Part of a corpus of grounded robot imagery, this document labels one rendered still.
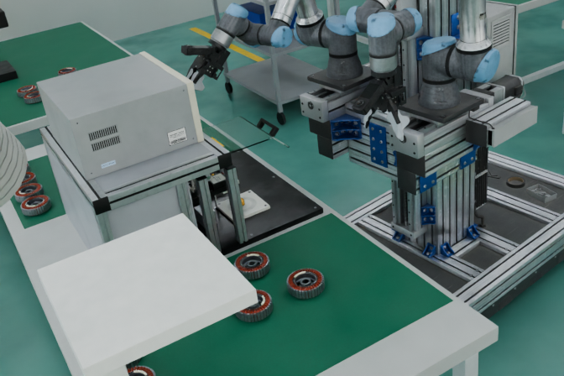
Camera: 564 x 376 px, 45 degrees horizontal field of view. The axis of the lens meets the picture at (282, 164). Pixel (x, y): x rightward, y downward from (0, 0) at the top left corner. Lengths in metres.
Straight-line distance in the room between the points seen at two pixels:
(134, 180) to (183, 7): 6.05
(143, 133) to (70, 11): 5.55
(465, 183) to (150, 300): 1.92
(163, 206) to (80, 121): 0.35
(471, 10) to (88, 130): 1.23
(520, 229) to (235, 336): 1.73
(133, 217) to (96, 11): 5.73
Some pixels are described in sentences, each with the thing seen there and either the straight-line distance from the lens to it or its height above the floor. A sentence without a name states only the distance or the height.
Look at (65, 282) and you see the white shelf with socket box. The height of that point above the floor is 1.20.
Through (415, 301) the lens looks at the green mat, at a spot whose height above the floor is 0.75.
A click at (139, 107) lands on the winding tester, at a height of 1.29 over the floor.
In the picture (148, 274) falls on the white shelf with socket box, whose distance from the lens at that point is 1.45.
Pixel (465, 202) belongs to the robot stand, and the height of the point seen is 0.41.
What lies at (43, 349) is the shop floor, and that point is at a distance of 3.35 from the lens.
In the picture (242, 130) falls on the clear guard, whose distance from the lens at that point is 2.34.
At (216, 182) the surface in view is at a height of 0.92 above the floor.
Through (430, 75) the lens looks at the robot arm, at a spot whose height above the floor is 1.15.
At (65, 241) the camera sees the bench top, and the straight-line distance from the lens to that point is 2.57.
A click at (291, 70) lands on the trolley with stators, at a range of 5.42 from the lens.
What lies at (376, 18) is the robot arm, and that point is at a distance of 1.86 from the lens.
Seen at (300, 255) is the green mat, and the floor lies 0.75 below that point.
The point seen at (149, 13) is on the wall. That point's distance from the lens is 7.85.
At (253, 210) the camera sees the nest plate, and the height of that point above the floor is 0.78.
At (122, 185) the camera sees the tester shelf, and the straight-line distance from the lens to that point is 2.02.
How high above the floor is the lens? 2.02
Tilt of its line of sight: 28 degrees down
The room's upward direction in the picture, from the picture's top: 8 degrees counter-clockwise
